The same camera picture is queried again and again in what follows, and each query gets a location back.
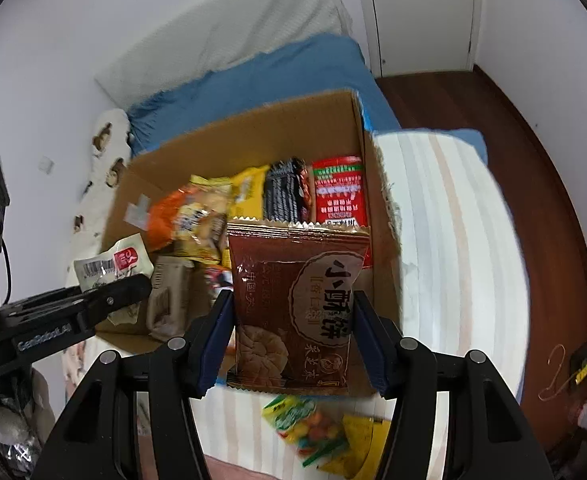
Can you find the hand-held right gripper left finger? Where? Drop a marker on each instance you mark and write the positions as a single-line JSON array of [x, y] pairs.
[[218, 340]]

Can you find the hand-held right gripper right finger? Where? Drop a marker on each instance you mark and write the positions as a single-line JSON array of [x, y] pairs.
[[368, 340]]

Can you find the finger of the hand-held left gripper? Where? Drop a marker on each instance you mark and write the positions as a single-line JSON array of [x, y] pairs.
[[118, 291]]

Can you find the small white snack packet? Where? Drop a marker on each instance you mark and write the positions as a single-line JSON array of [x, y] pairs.
[[113, 260]]

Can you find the grey bread packet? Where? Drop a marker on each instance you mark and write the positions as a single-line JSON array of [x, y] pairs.
[[168, 300]]

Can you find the orange snack packet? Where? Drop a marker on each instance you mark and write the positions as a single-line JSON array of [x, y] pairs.
[[163, 225]]

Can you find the brown pastry packet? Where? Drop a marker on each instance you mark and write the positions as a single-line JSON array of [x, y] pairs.
[[293, 285]]

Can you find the yellow pastry packet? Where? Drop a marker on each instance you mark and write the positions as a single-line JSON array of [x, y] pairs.
[[206, 230]]

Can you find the red snack packet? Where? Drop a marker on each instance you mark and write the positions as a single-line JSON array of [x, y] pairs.
[[338, 190]]

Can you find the large yellow black packet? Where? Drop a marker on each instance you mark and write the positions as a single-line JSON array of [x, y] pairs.
[[248, 190]]

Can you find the black snack packet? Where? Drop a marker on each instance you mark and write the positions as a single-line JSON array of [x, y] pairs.
[[286, 190]]

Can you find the printed cardboard box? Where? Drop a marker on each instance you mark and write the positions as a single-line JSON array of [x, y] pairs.
[[273, 130]]

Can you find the crumpled white plastic bag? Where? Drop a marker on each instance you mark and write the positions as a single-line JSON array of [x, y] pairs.
[[3, 410]]

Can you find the small yellow snack packet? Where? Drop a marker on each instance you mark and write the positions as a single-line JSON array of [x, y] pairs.
[[363, 440]]

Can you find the green candy packet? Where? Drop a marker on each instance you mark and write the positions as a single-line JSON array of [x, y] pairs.
[[303, 427]]

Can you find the cat print blanket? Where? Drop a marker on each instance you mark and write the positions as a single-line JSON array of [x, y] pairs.
[[448, 260]]

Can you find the bear print pillow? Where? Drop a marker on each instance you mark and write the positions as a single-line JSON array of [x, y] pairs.
[[101, 170]]

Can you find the blue bed sheet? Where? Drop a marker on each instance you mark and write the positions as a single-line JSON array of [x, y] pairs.
[[283, 75]]

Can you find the white quilted pillow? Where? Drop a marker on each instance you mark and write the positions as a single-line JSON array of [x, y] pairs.
[[223, 35]]

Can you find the white door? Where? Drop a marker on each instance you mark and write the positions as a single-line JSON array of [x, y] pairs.
[[423, 10]]

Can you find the white wall switch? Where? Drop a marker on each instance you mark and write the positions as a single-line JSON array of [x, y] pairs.
[[47, 165]]

